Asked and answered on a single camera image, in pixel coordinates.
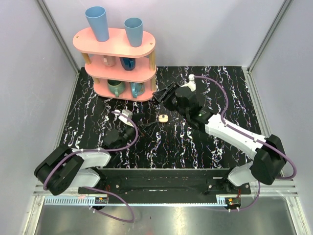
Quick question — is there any pink mug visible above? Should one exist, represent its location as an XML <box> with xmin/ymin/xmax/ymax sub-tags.
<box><xmin>103</xmin><ymin>55</ymin><xmax>116</xmax><ymax>67</ymax></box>

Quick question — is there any blue butterfly mug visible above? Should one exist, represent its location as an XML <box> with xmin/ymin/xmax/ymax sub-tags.
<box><xmin>130</xmin><ymin>82</ymin><xmax>145</xmax><ymax>98</ymax></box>

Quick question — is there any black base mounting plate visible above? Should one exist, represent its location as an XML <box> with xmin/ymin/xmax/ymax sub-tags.
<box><xmin>78</xmin><ymin>168</ymin><xmax>252</xmax><ymax>204</ymax></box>

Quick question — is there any white earbuds charging case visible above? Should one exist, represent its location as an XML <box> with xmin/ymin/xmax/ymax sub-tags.
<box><xmin>158</xmin><ymin>115</ymin><xmax>169</xmax><ymax>123</ymax></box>

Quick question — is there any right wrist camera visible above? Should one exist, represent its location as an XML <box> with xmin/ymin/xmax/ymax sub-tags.
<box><xmin>183</xmin><ymin>74</ymin><xmax>196</xmax><ymax>92</ymax></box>

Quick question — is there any pink three-tier shelf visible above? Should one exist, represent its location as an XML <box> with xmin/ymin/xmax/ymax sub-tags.
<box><xmin>73</xmin><ymin>27</ymin><xmax>157</xmax><ymax>102</ymax></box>

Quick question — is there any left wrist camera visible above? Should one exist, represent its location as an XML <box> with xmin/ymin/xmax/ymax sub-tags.
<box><xmin>118</xmin><ymin>110</ymin><xmax>133</xmax><ymax>127</ymax></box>

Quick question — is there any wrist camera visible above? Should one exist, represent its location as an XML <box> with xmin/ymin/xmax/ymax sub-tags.
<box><xmin>183</xmin><ymin>74</ymin><xmax>196</xmax><ymax>92</ymax></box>
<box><xmin>118</xmin><ymin>110</ymin><xmax>133</xmax><ymax>127</ymax></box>

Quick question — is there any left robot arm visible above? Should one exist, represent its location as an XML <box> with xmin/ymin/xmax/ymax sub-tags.
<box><xmin>34</xmin><ymin>110</ymin><xmax>158</xmax><ymax>195</ymax></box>

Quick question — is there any dark blue mug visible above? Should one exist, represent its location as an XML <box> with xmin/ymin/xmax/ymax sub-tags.
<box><xmin>120</xmin><ymin>57</ymin><xmax>135</xmax><ymax>71</ymax></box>

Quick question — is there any blue cup right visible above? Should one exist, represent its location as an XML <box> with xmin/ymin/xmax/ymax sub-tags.
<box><xmin>124</xmin><ymin>17</ymin><xmax>143</xmax><ymax>47</ymax></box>

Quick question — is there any tall blue cup left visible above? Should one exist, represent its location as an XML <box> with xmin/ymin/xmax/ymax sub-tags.
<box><xmin>85</xmin><ymin>6</ymin><xmax>109</xmax><ymax>42</ymax></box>

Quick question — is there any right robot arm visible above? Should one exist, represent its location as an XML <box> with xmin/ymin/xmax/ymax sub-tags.
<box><xmin>153</xmin><ymin>82</ymin><xmax>286</xmax><ymax>194</ymax></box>

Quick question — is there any green ceramic mug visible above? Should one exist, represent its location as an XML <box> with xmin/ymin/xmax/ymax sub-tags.
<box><xmin>108</xmin><ymin>80</ymin><xmax>126</xmax><ymax>97</ymax></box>

